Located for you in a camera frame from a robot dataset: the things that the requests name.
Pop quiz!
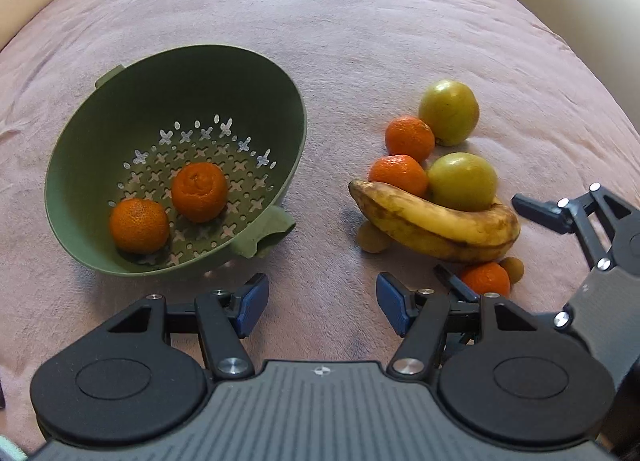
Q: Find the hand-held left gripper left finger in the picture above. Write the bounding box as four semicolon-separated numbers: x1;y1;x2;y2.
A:
102;273;271;382

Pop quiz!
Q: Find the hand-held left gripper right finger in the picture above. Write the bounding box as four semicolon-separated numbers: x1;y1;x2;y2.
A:
375;272;543;384

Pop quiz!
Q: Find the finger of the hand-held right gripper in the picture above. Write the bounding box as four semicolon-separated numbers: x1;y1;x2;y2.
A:
433;264;482;304
512;183;640;273

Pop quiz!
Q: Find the smooth orange mandarin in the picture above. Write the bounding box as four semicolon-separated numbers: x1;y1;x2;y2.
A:
385;116;436;164
459;261;512;298
109;198;171;255
368;154;430;198

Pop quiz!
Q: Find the small brown round fruit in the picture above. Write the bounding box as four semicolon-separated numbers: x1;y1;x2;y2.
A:
356;221;393;254
500;256;526;285

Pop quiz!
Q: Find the spotted ripe banana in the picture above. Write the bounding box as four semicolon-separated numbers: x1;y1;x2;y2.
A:
348;179;522;263

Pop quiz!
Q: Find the yellow-green apple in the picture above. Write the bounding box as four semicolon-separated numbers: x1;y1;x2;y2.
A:
418;79;481;147
426;152;499;212

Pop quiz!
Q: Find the green plastic colander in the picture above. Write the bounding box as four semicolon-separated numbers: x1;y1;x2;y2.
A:
44;43;307;278

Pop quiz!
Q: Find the wrinkled orange mandarin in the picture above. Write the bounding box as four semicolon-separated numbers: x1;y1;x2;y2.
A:
171;162;228;224

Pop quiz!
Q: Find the pink blanket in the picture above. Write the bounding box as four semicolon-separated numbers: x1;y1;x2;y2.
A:
0;0;640;452

